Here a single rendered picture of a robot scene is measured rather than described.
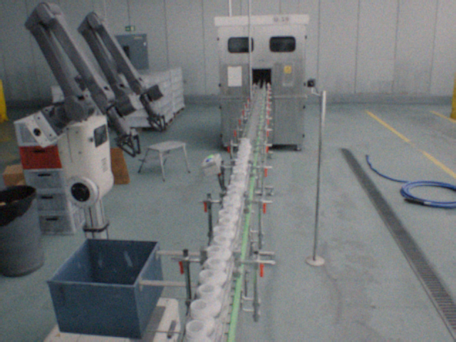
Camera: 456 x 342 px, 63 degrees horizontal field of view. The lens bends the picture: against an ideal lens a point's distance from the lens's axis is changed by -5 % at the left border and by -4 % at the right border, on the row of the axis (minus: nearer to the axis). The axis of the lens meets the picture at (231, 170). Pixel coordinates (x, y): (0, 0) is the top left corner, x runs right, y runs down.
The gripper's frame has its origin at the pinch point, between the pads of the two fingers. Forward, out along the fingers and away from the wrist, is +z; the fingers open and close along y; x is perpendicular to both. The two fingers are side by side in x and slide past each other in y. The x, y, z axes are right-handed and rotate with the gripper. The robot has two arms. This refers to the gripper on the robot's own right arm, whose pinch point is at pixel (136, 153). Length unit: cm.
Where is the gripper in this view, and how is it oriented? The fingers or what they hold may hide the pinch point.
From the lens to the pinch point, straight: 155.5
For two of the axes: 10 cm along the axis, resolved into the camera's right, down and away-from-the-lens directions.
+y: 0.6, -2.2, 9.7
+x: -8.8, 4.4, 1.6
